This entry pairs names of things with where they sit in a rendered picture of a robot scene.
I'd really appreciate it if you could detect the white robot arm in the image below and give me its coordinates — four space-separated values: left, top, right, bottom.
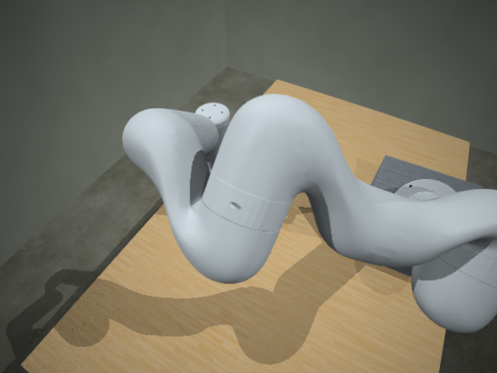
123 94 497 334

